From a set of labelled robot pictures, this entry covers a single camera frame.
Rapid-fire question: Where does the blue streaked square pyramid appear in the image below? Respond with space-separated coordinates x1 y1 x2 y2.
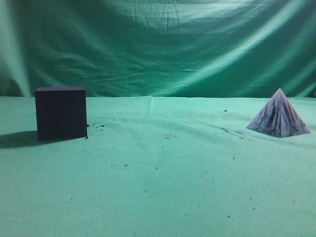
246 89 311 138

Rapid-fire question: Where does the dark purple cube block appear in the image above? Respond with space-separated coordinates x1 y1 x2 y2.
35 86 87 141

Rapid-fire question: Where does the green table cloth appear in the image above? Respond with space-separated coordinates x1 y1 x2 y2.
0 97 316 237

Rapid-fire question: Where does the green backdrop cloth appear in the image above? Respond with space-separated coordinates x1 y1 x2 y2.
0 0 316 98

